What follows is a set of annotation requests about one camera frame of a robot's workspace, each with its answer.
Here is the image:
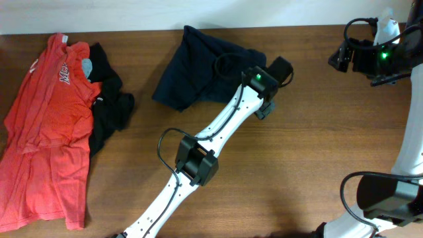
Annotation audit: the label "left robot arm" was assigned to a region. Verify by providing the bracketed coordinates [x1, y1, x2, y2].
[116, 57, 293, 238]

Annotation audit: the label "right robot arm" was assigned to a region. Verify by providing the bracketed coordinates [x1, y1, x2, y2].
[317, 1, 422, 237]

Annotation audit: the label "navy blue shorts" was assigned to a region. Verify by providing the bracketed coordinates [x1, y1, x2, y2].
[152, 25, 266, 112]

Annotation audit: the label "black garment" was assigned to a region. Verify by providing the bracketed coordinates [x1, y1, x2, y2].
[88, 43, 135, 157]

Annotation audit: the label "red mesh t-shirt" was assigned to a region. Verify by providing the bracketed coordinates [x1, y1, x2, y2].
[1, 33, 101, 232]

